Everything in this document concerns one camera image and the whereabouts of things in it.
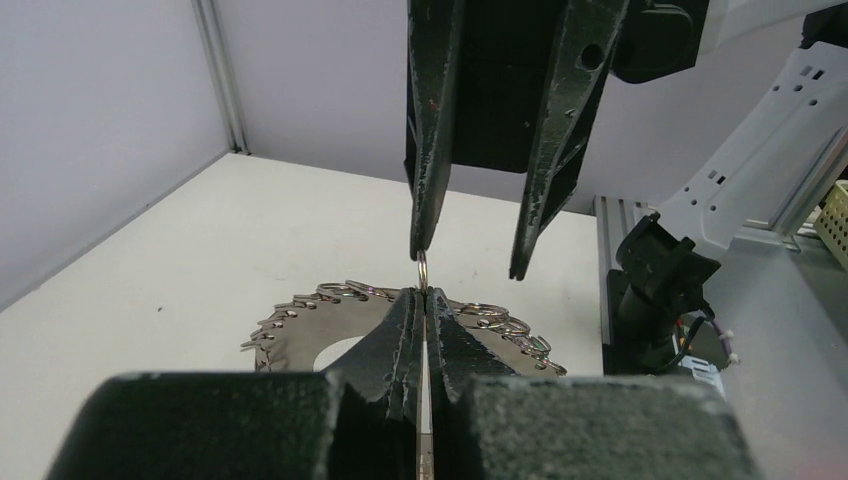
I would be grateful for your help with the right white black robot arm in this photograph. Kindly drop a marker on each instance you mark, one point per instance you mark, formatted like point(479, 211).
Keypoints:
point(671, 253)

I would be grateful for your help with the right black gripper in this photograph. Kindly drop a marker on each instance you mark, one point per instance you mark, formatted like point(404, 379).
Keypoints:
point(513, 86)

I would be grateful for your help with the aluminium frame rail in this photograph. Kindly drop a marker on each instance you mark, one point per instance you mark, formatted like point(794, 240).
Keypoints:
point(615, 218)

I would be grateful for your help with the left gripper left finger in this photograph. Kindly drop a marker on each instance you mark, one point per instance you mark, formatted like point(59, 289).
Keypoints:
point(355, 419)

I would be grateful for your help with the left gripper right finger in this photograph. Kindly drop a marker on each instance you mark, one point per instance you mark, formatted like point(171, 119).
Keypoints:
point(489, 422)

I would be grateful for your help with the metal disc keyring holder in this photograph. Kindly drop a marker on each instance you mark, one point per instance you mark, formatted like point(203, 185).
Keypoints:
point(311, 324)

